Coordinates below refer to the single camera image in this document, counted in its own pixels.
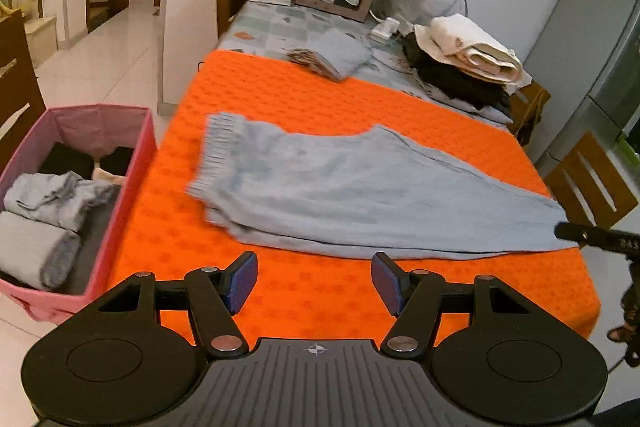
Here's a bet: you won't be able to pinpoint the beige garment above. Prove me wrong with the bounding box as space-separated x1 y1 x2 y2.
91 167 128 186

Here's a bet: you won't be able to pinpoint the pink fabric storage box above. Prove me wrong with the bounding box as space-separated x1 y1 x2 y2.
0 105 160 324

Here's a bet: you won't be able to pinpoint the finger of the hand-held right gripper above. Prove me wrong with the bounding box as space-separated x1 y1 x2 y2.
554 220 640 254

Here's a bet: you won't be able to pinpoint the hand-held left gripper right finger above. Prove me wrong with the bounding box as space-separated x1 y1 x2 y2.
372 252 533 358

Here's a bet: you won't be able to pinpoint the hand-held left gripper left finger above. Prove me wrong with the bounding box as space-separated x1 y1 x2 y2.
95 251 258 358

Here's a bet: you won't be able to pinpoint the folded grey garment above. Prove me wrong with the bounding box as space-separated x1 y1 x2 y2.
430 87 516 125

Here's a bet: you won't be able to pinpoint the low beige cabinet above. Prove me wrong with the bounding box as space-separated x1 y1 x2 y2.
25 16 58 68

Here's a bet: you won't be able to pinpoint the crumpled grey garment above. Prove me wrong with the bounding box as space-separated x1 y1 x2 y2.
4 171 121 233

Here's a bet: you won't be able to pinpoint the folded grey cloth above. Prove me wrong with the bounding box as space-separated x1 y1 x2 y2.
286 29 372 82

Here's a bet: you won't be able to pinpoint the rolled grey garment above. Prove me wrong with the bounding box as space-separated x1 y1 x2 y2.
0 211 82 289

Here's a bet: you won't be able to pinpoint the orange patterned mat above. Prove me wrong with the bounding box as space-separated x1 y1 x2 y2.
102 49 601 343

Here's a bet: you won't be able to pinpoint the folded black garment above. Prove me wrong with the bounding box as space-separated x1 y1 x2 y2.
402 32 513 110

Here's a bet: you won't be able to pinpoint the folded cream blanket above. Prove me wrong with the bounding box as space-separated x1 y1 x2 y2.
414 13 532 86

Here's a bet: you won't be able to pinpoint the white power strip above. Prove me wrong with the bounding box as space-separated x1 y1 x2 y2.
369 18 401 44

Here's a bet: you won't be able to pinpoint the light grey pants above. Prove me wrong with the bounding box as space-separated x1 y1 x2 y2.
186 113 581 262

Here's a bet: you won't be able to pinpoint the grey refrigerator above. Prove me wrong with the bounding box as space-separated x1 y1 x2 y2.
522 0 640 168

